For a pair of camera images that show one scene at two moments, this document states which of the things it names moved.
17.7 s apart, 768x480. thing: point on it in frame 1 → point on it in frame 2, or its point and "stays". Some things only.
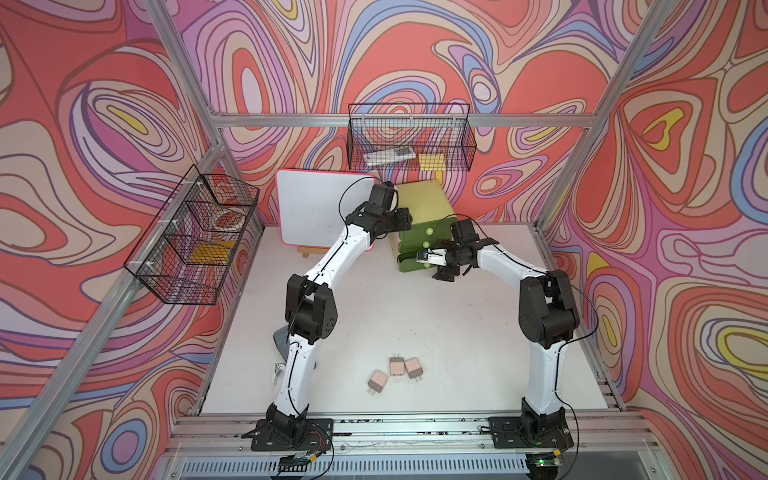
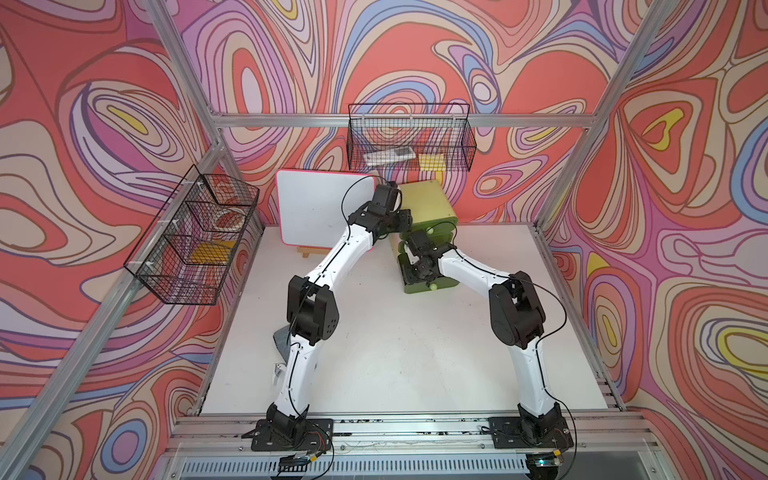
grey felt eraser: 282,343 stays
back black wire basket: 414,136 stays
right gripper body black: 454,261 → 415,272
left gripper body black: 393,221 stays
